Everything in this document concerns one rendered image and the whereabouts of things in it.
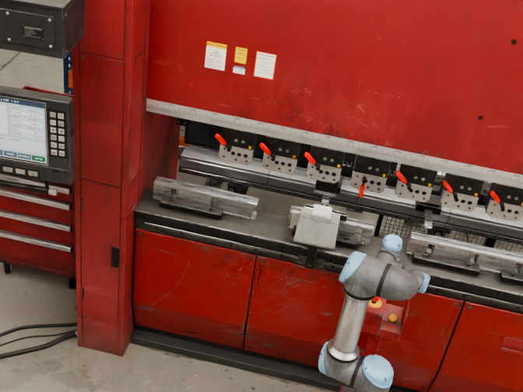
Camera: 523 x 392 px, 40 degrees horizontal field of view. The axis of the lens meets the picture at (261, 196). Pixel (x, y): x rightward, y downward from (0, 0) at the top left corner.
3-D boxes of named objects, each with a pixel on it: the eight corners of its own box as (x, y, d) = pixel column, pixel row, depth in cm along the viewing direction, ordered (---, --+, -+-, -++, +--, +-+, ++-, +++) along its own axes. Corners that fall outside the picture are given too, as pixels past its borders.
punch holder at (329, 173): (305, 177, 320) (311, 145, 311) (307, 168, 327) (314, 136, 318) (338, 184, 318) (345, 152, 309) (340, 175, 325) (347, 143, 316)
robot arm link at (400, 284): (422, 278, 226) (433, 270, 273) (390, 264, 230) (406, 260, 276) (410, 311, 227) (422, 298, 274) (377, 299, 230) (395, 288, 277)
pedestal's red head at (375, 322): (354, 329, 317) (362, 299, 307) (359, 306, 330) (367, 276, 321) (398, 341, 314) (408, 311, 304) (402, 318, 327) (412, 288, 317)
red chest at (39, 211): (-7, 278, 410) (-23, 124, 356) (33, 229, 452) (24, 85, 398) (76, 298, 406) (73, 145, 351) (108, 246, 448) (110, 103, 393)
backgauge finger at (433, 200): (414, 227, 332) (417, 218, 329) (415, 198, 353) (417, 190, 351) (440, 233, 331) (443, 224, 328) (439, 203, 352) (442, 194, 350)
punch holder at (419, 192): (394, 196, 316) (402, 164, 307) (394, 186, 323) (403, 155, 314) (427, 203, 315) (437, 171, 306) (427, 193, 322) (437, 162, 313)
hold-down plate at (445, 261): (412, 262, 328) (413, 257, 326) (412, 255, 332) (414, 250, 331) (478, 276, 325) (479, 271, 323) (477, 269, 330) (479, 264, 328)
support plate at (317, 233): (293, 241, 310) (293, 239, 310) (301, 208, 332) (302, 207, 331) (334, 250, 308) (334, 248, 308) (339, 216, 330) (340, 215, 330)
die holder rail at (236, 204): (152, 198, 344) (153, 182, 338) (156, 192, 349) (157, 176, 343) (254, 220, 339) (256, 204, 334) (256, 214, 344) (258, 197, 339)
